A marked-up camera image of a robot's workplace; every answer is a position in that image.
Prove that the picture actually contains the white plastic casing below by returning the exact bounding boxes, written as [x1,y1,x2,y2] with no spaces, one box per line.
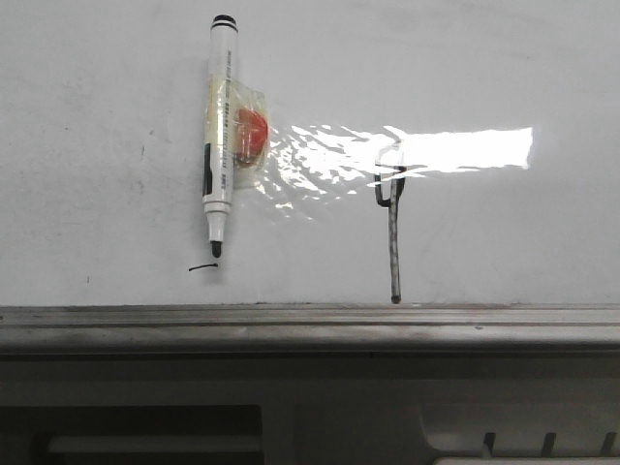
[1,354,619,464]

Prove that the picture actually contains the red round magnet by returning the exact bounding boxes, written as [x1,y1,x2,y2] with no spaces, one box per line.
[234,108,268,166]

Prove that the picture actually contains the white whiteboard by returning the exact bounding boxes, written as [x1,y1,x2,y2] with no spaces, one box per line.
[1,1,619,305]

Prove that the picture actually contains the white black whiteboard marker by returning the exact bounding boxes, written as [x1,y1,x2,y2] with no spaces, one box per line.
[202,15,238,258]

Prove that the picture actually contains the grey aluminium whiteboard frame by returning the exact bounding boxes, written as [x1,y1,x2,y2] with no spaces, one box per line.
[1,303,619,357]

